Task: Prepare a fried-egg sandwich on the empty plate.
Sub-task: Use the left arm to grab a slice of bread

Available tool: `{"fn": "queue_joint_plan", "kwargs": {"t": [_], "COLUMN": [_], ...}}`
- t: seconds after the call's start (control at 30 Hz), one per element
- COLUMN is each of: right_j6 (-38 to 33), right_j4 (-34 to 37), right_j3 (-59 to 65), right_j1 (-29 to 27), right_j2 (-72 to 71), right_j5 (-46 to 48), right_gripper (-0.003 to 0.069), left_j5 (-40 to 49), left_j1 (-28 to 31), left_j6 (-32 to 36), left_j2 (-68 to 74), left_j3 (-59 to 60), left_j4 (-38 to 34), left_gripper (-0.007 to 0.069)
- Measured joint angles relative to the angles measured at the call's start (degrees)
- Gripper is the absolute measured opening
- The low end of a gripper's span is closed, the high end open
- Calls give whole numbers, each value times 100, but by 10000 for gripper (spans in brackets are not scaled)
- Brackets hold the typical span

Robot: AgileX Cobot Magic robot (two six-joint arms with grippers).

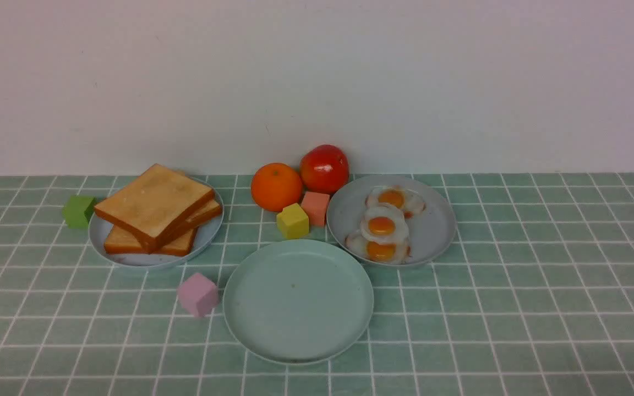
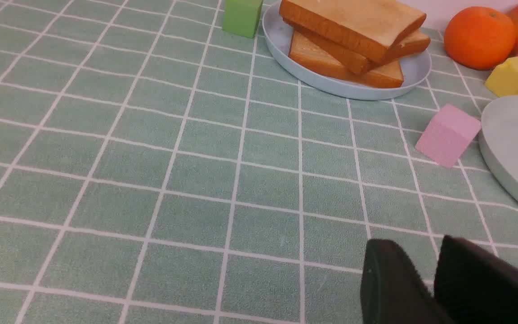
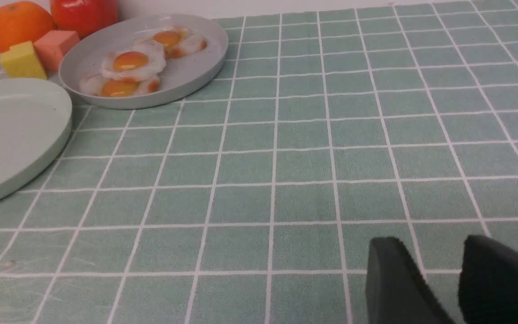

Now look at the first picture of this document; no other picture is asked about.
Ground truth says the toast slice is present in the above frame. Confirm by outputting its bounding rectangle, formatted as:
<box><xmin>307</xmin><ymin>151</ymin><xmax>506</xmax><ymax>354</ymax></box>
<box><xmin>103</xmin><ymin>226</ymin><xmax>197</xmax><ymax>257</ymax></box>
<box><xmin>95</xmin><ymin>164</ymin><xmax>215</xmax><ymax>254</ymax></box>
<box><xmin>173</xmin><ymin>200</ymin><xmax>222</xmax><ymax>237</ymax></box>

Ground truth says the fried egg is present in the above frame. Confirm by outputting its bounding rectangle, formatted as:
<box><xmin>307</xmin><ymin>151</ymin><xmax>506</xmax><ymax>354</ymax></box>
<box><xmin>344</xmin><ymin>231</ymin><xmax>411</xmax><ymax>265</ymax></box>
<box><xmin>365</xmin><ymin>185</ymin><xmax>426</xmax><ymax>219</ymax></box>
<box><xmin>359</xmin><ymin>203</ymin><xmax>409</xmax><ymax>245</ymax></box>

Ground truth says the salmon pink cube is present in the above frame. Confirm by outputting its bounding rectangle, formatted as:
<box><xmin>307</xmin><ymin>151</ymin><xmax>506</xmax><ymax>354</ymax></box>
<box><xmin>300</xmin><ymin>191</ymin><xmax>330</xmax><ymax>228</ymax></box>

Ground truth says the red tomato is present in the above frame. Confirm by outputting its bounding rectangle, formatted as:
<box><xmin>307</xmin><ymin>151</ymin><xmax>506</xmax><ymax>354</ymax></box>
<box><xmin>299</xmin><ymin>145</ymin><xmax>349</xmax><ymax>195</ymax></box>

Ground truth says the yellow cube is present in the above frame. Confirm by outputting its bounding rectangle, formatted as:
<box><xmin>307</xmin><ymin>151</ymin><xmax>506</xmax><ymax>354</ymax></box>
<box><xmin>276</xmin><ymin>203</ymin><xmax>310</xmax><ymax>240</ymax></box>

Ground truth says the orange fruit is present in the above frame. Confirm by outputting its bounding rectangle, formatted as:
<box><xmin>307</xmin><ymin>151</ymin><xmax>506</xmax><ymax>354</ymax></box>
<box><xmin>250</xmin><ymin>162</ymin><xmax>304</xmax><ymax>212</ymax></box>

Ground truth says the green plate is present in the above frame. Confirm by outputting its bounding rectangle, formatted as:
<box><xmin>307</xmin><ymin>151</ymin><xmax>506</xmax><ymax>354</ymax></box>
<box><xmin>222</xmin><ymin>240</ymin><xmax>375</xmax><ymax>365</ymax></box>

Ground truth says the grey egg plate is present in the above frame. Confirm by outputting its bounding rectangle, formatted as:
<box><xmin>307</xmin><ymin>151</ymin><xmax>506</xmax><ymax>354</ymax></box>
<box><xmin>325</xmin><ymin>174</ymin><xmax>456</xmax><ymax>268</ymax></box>

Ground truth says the light blue bread plate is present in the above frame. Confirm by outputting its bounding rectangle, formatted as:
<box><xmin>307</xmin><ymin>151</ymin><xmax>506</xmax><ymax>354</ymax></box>
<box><xmin>88</xmin><ymin>193</ymin><xmax>224</xmax><ymax>271</ymax></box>

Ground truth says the green cube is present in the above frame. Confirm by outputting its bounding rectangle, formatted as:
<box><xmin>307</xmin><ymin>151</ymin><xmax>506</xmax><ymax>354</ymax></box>
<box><xmin>61</xmin><ymin>195</ymin><xmax>97</xmax><ymax>229</ymax></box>

